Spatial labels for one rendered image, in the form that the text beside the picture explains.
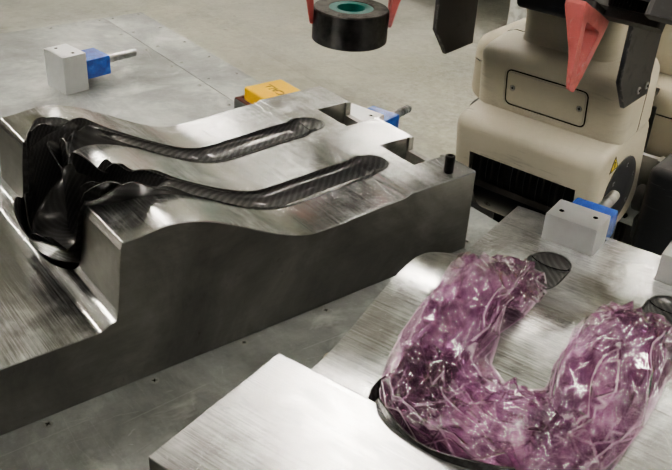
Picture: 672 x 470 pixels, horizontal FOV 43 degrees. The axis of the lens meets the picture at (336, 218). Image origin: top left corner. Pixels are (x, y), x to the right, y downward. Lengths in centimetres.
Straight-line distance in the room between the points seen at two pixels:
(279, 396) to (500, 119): 75
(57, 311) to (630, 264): 50
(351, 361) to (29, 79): 82
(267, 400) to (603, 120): 74
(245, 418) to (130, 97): 78
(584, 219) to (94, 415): 46
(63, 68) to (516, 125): 62
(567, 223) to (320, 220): 23
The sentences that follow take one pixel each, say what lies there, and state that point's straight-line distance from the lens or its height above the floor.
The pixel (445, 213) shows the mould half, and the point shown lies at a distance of 85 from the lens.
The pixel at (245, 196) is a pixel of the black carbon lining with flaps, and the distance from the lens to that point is 79.
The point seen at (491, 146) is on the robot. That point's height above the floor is 77.
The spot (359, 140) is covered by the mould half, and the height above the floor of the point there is 89.
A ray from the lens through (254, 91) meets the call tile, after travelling 115.
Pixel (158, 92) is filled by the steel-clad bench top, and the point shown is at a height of 80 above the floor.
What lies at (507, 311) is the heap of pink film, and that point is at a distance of 64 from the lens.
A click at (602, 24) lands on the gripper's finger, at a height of 104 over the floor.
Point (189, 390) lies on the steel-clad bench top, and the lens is 70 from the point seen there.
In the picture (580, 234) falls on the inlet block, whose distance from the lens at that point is 81.
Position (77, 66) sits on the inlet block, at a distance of 124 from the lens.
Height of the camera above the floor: 127
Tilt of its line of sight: 30 degrees down
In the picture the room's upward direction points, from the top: 3 degrees clockwise
